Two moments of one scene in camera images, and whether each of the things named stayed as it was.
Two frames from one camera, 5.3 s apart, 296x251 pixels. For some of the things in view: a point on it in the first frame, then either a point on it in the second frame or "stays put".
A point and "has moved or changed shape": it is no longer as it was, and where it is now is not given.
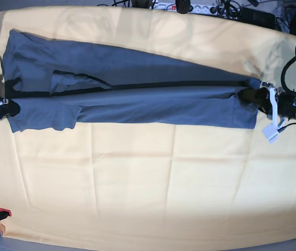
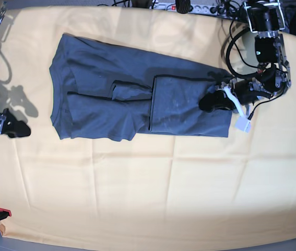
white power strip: x=199 y=8 stays put
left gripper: x=2 y=107 to x=12 y=127
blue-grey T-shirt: x=61 y=84 has moved or changed shape
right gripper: x=261 y=97 to x=245 y=90
